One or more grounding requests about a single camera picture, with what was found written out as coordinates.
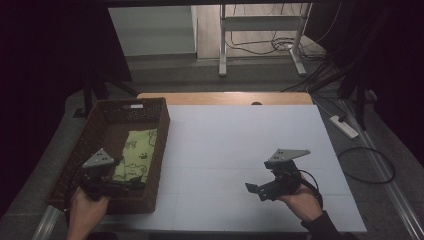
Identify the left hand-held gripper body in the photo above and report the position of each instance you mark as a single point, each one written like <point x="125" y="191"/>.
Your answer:
<point x="96" y="170"/>

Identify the person's right hand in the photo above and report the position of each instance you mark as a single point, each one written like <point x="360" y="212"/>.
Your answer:
<point x="301" y="203"/>

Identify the white metal desk frame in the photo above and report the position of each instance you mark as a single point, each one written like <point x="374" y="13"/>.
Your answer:
<point x="260" y="24"/>

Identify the black plug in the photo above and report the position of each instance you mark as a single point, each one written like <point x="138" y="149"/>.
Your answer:
<point x="342" y="118"/>

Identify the white power strip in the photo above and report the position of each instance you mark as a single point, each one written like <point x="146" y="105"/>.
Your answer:
<point x="345" y="127"/>

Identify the yellow-green printed cloth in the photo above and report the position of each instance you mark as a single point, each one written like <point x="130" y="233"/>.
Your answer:
<point x="140" y="150"/>

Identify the black tripod stand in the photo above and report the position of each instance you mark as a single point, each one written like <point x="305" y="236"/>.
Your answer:
<point x="360" y="96"/>
<point x="91" y="93"/>

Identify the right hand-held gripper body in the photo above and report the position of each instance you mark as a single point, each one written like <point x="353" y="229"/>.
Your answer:
<point x="283" y="173"/>

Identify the wooden table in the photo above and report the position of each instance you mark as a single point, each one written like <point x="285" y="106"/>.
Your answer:
<point x="213" y="98"/>

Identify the metal floor rail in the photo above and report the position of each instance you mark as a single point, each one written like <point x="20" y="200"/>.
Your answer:
<point x="393" y="186"/>
<point x="46" y="223"/>

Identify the dark curtain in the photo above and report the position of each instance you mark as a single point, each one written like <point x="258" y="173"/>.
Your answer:
<point x="393" y="50"/>
<point x="50" y="50"/>

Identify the brown woven basket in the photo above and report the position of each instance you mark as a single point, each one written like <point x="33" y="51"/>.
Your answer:
<point x="110" y="133"/>

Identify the light grey panel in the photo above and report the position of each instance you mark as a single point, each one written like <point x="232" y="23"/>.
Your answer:
<point x="153" y="31"/>

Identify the white table cover sheet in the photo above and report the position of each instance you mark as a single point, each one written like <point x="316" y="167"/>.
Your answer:
<point x="240" y="133"/>

